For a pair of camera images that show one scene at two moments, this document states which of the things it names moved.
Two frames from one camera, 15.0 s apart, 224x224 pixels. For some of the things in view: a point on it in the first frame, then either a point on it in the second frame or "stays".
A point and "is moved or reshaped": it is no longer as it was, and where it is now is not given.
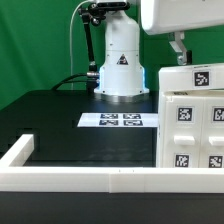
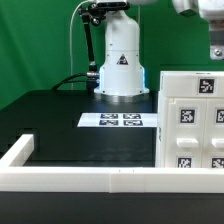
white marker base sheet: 119,120 stays
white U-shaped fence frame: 102,180 stays
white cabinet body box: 161,115 is moved or reshaped
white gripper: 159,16 → 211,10
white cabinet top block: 191,77 is moved or reshaped
